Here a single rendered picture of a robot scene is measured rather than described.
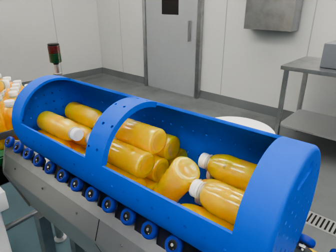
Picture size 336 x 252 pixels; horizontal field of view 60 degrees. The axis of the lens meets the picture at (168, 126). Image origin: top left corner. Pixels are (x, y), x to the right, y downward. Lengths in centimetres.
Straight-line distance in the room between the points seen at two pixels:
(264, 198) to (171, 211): 19
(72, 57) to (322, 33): 438
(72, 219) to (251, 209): 62
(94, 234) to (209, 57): 390
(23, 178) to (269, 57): 345
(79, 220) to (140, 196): 36
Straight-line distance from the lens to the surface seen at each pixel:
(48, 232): 146
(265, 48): 411
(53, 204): 106
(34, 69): 585
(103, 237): 88
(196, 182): 63
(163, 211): 61
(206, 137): 81
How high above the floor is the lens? 147
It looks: 23 degrees down
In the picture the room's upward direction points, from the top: straight up
